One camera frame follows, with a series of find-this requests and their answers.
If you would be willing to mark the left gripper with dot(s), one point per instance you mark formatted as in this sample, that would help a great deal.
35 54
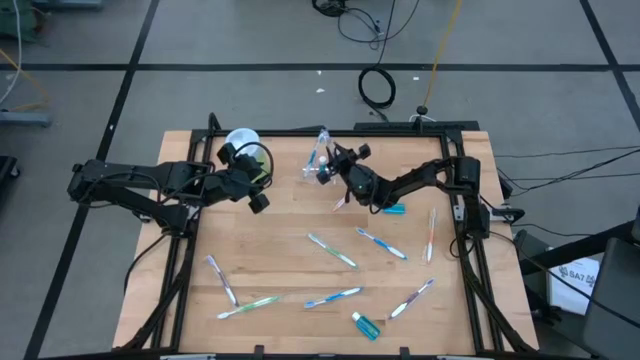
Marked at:
235 181

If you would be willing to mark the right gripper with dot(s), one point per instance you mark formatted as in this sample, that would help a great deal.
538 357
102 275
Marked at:
357 177

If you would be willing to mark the orange toothbrush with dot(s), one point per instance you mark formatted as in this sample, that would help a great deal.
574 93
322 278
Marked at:
340 203
430 237

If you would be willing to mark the green toothbrush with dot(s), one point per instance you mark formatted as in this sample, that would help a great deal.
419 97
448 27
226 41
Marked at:
332 250
248 307

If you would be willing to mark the blue toothbrush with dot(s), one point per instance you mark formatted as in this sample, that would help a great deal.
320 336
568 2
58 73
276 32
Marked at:
332 297
384 244

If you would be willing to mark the purple toothbrush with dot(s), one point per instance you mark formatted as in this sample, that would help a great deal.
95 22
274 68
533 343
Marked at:
222 280
411 299

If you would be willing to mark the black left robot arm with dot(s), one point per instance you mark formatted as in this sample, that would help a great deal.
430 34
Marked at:
130 177

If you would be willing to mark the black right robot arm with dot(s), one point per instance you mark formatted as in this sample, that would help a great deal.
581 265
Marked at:
415 180

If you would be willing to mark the green disinfecting wipes canister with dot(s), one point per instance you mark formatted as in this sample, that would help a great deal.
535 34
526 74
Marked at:
245 136

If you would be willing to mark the grey metal base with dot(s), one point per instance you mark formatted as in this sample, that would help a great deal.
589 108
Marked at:
25 119

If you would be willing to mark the black caster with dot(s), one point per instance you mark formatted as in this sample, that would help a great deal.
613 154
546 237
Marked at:
7 172

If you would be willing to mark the black metal bar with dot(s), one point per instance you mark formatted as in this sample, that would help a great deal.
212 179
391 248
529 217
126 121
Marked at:
575 248

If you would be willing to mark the white cardboard box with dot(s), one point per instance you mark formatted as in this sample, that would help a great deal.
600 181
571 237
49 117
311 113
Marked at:
565 300

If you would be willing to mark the green bag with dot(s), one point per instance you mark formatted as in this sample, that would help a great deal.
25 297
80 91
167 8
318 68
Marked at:
17 22

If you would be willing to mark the black metal table frame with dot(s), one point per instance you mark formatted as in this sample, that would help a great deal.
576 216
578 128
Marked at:
300 133

